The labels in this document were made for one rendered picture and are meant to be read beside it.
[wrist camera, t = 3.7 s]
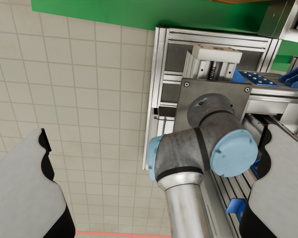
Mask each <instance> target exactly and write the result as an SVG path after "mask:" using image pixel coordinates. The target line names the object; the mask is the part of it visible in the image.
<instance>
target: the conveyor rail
mask: <svg viewBox="0 0 298 238"><path fill-rule="evenodd" d="M285 40H288V41H294V42H298V30H295V29H289V30H288V33H287V35H286V37H285Z"/></svg>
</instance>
